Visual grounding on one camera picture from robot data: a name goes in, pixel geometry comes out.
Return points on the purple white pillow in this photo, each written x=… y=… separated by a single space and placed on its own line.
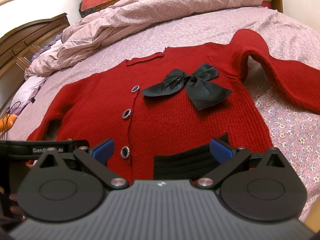
x=27 y=92

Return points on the pink crumpled duvet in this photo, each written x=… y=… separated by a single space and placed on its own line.
x=95 y=31

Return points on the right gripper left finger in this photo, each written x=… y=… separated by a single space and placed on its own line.
x=64 y=187

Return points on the brown wooden headboard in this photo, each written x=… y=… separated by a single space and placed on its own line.
x=18 y=47

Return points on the pink floral bed sheet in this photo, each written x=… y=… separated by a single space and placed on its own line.
x=292 y=129

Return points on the red knit cardigan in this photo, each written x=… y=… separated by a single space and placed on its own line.
x=162 y=110

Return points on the person's left hand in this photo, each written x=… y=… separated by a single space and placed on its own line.
x=15 y=208

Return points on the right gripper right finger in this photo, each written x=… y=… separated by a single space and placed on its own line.
x=262 y=187

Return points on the orange toy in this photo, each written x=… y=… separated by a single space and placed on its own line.
x=7 y=121

